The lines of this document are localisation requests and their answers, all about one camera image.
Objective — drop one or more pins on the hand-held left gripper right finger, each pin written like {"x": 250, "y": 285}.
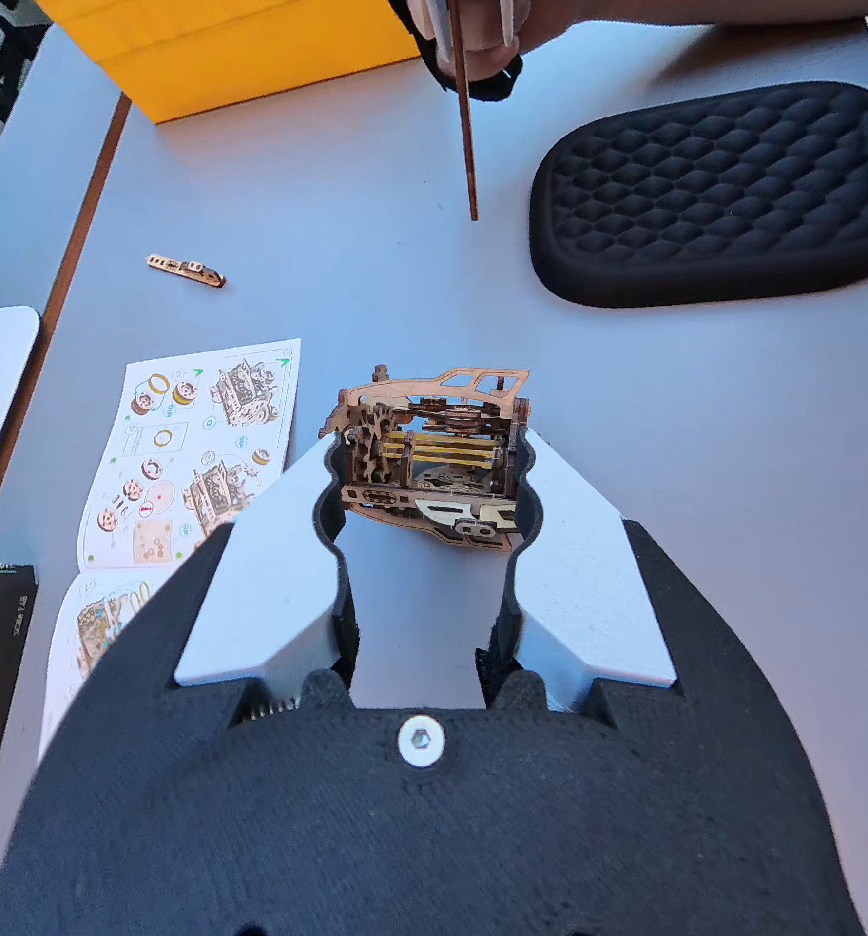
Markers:
{"x": 587, "y": 585}

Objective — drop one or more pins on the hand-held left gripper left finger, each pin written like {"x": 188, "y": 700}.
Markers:
{"x": 265, "y": 570}

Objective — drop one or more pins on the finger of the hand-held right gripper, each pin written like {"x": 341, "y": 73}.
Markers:
{"x": 437, "y": 29}

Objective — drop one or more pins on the thin wooden stick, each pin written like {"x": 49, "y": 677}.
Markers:
{"x": 465, "y": 146}

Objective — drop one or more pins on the wooden mechanical model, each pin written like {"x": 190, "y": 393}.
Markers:
{"x": 434, "y": 515}

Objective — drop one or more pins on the small wooden model part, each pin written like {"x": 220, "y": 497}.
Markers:
{"x": 185, "y": 269}

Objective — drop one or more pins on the person's right hand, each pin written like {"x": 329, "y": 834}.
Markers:
{"x": 492, "y": 29}

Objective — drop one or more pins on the illustrated instruction booklet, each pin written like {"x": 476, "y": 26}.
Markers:
{"x": 185, "y": 453}

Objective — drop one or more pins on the yellow plastic storage bin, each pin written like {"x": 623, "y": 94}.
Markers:
{"x": 222, "y": 58}

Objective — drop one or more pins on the black honeycomb cushion pad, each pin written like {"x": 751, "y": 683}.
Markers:
{"x": 697, "y": 197}

